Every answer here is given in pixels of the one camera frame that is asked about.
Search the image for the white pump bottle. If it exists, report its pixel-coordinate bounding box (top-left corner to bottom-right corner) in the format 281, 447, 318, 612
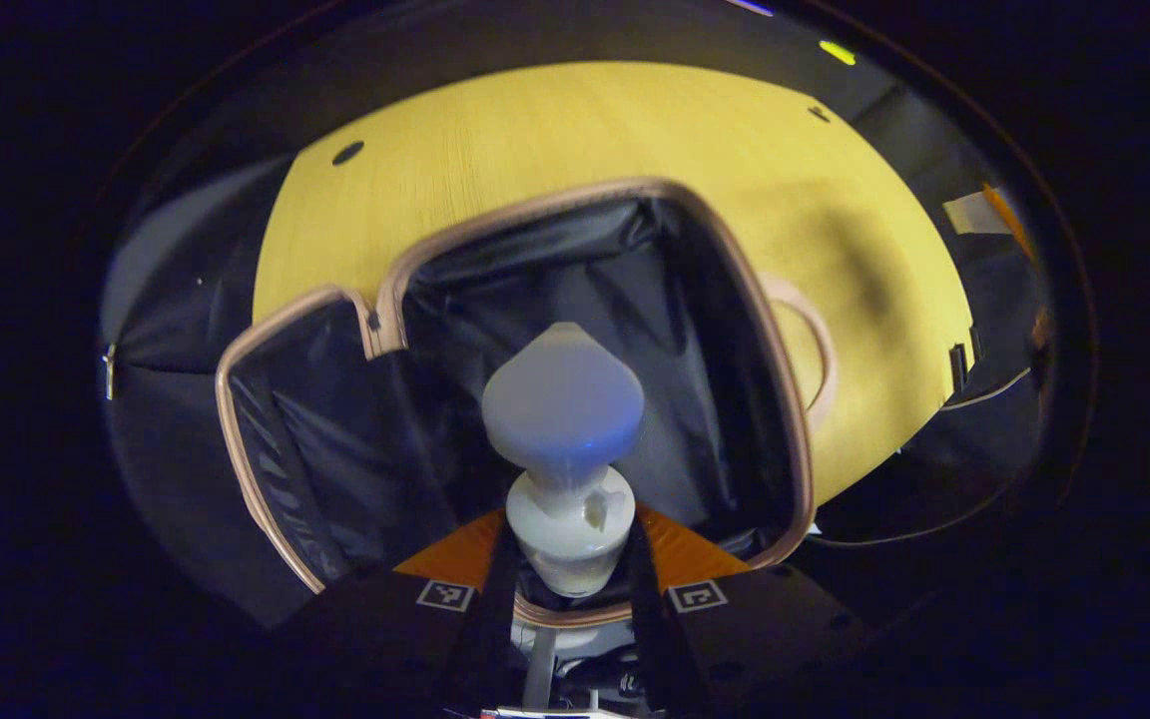
482, 322, 646, 598

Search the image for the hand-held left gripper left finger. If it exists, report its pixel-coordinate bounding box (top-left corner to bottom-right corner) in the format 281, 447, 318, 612
271, 509, 522, 716

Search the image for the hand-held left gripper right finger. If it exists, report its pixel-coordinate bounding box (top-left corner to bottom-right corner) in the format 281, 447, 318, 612
627, 504, 871, 716

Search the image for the thin gripper cable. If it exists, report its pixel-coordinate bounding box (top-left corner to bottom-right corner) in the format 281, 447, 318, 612
810, 367, 1035, 548

